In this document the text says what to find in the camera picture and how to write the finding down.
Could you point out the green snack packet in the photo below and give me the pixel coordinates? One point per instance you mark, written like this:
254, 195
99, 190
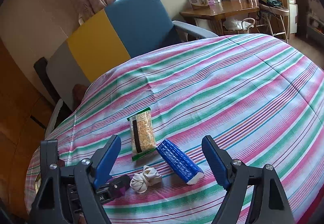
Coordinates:
142, 135

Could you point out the striped bed sheet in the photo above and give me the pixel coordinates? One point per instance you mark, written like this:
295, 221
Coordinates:
259, 98

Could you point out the dark red cushion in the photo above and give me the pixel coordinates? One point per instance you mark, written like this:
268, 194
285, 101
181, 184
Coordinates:
78, 92

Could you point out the grey yellow blue chair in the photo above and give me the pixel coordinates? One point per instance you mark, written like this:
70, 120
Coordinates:
121, 31

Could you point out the white knotted cloth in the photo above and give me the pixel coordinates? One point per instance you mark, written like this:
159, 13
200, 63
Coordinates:
148, 177

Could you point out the blue Tempo tissue pack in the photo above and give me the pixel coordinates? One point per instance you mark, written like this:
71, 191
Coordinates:
180, 163

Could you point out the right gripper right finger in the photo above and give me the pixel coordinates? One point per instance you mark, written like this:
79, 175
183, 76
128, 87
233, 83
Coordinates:
232, 175

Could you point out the wooden wardrobe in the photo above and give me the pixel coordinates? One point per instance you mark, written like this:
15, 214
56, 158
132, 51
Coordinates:
24, 116

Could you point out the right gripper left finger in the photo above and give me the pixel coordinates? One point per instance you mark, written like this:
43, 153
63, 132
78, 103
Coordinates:
92, 178

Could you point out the wooden desk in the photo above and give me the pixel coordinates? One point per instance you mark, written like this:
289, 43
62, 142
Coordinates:
217, 13

